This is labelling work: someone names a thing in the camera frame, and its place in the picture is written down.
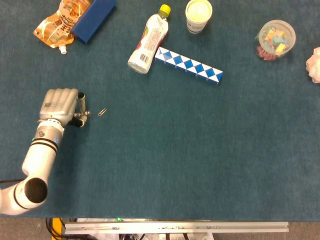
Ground black yellow cables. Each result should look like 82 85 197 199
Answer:
45 217 66 240

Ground blue white snake puzzle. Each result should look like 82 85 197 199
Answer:
154 46 224 86

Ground white paper cup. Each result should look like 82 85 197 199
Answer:
185 0 213 34

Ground white mesh bath sponge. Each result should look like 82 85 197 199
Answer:
305 46 320 84

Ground blue rectangular box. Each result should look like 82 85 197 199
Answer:
70 0 118 45

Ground white bottle with yellow cap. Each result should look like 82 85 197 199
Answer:
127 4 172 75

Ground aluminium profile rail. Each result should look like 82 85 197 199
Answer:
64 221 290 235

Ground teal table cloth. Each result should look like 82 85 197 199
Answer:
0 0 320 222

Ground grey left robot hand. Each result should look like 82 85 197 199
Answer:
37 88 89 128

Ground orange drink pouch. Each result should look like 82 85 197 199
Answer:
33 0 92 55

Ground clear jar of binder clips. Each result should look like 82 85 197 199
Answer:
254 19 297 62

